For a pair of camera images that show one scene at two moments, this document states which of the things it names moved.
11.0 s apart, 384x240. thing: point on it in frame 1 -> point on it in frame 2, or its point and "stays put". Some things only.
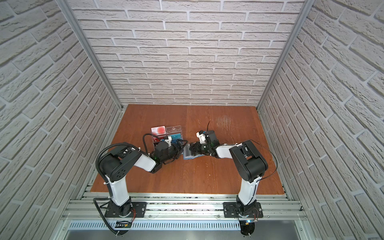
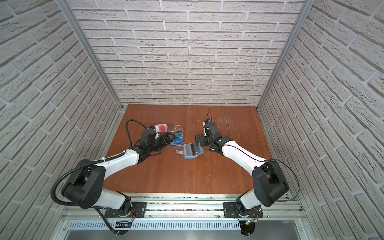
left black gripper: x=179 y=150 -> x=167 y=141
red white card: x=158 y=130 stays put
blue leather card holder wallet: x=187 y=152 stays put
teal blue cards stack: x=175 y=136 stays put
